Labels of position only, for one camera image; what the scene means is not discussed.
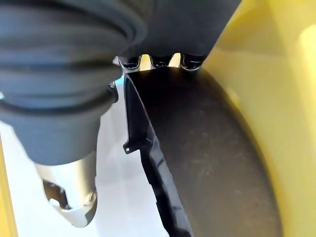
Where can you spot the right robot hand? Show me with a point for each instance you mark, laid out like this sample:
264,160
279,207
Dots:
74,49

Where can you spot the black sole-shaped part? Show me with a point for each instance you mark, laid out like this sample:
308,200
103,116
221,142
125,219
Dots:
202,153

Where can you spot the yellow metal shelf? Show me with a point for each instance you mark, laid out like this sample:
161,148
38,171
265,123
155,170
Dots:
271,103

